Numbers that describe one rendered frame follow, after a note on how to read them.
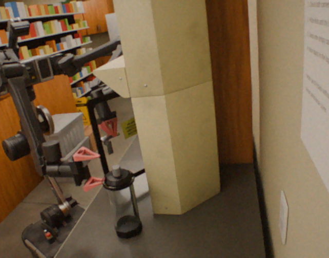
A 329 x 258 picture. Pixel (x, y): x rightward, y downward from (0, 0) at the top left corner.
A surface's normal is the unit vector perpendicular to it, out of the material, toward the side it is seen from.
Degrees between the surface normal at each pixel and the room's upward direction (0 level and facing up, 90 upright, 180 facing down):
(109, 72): 90
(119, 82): 90
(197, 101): 90
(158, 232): 0
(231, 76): 90
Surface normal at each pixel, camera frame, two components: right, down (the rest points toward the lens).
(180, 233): -0.14, -0.91
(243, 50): -0.20, 0.40
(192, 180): 0.55, 0.26
